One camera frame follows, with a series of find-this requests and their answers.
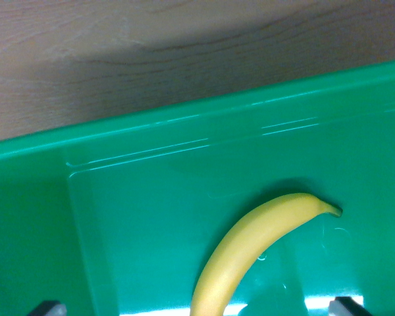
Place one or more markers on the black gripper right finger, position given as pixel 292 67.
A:
pixel 347 307

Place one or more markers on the green plastic bin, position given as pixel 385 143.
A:
pixel 135 214

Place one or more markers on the yellow banana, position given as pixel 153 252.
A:
pixel 250 243

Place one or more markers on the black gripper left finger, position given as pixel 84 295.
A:
pixel 49 309

